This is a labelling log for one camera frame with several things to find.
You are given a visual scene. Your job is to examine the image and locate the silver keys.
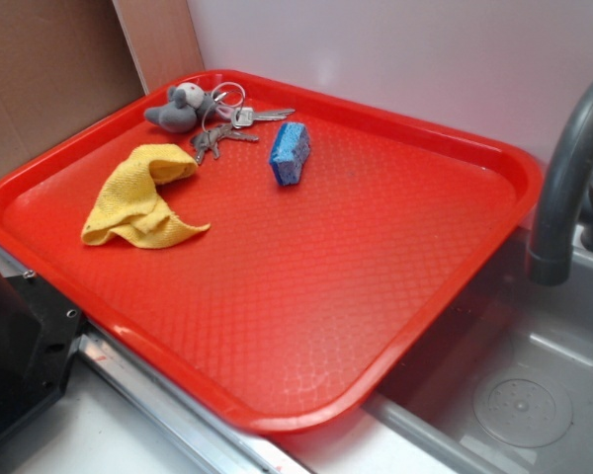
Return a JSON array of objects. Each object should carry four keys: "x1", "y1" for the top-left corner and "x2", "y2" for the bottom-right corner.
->
[{"x1": 190, "y1": 83, "x2": 296, "y2": 165}]

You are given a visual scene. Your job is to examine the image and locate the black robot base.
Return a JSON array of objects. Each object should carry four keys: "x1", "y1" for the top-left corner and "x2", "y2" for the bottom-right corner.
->
[{"x1": 0, "y1": 273, "x2": 84, "y2": 443}]

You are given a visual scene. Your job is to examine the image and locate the red plastic tray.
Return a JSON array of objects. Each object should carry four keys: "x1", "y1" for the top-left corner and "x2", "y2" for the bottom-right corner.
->
[{"x1": 0, "y1": 70, "x2": 542, "y2": 434}]

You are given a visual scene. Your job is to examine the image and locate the blue sponge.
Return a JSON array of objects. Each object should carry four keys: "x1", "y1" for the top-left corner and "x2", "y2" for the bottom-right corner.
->
[{"x1": 269, "y1": 121, "x2": 310, "y2": 186}]

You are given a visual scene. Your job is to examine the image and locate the yellow cloth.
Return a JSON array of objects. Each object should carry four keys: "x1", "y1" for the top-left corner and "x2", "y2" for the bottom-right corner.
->
[{"x1": 81, "y1": 144, "x2": 211, "y2": 249}]

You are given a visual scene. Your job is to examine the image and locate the grey sink basin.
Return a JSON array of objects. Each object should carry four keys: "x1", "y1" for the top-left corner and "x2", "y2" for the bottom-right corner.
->
[{"x1": 366, "y1": 231, "x2": 593, "y2": 473}]

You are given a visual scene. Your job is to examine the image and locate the brown cardboard panel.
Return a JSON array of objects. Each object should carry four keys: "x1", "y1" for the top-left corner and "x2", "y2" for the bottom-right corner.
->
[{"x1": 0, "y1": 1, "x2": 204, "y2": 178}]

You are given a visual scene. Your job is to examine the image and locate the grey faucet spout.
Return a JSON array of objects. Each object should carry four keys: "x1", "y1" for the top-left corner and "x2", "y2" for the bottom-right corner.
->
[{"x1": 525, "y1": 82, "x2": 593, "y2": 285}]

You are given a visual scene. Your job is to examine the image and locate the grey plush donkey keychain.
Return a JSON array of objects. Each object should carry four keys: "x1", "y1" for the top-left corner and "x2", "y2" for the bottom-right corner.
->
[{"x1": 143, "y1": 82, "x2": 246, "y2": 133}]

